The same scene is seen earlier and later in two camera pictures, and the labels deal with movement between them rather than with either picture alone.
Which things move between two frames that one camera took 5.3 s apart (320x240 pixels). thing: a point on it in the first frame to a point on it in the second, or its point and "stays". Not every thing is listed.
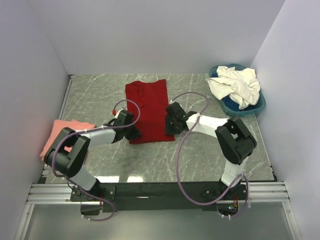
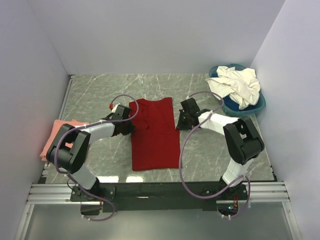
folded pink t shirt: (59, 124) stays
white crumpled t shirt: (243, 85) stays
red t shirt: (152, 97) to (155, 139)
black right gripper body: (170, 127) to (184, 123)
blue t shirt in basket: (231, 104) stays
